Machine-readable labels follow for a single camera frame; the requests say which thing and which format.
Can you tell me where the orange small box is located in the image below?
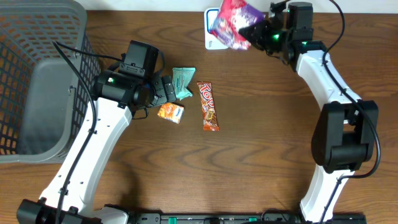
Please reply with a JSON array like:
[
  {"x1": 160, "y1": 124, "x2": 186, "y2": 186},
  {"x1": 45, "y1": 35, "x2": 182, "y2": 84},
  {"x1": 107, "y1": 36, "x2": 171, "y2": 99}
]
[{"x1": 157, "y1": 103, "x2": 184, "y2": 124}]

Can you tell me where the red purple snack packet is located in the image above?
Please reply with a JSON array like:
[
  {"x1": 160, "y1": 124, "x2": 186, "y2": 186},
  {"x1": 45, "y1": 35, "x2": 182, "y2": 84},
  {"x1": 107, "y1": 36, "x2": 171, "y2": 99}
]
[{"x1": 210, "y1": 0, "x2": 266, "y2": 50}]

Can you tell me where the teal packet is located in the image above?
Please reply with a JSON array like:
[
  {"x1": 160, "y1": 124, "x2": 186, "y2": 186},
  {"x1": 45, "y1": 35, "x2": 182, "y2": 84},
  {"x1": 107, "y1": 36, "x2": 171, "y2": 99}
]
[{"x1": 172, "y1": 67, "x2": 196, "y2": 100}]

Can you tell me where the red Top chocolate bar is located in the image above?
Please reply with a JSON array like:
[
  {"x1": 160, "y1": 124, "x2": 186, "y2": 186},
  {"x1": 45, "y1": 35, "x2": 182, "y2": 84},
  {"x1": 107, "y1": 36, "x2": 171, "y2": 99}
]
[{"x1": 197, "y1": 82, "x2": 220, "y2": 131}]

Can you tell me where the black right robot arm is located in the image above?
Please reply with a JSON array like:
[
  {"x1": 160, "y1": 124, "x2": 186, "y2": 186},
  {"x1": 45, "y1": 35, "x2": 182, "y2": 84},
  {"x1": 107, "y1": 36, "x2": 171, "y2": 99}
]
[{"x1": 239, "y1": 21, "x2": 381, "y2": 223}]

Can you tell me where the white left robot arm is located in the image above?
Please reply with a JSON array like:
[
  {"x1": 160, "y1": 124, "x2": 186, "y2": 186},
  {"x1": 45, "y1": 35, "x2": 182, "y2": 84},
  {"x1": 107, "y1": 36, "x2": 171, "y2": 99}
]
[{"x1": 17, "y1": 70, "x2": 176, "y2": 223}]

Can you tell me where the white barcode scanner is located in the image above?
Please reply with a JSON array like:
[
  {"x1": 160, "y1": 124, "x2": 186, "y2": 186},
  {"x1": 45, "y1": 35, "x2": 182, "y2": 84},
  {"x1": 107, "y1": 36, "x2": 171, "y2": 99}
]
[{"x1": 203, "y1": 7, "x2": 231, "y2": 51}]

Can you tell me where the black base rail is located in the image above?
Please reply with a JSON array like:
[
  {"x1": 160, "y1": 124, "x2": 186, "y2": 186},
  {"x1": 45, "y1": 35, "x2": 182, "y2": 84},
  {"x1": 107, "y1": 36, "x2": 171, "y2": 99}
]
[{"x1": 124, "y1": 212, "x2": 368, "y2": 224}]

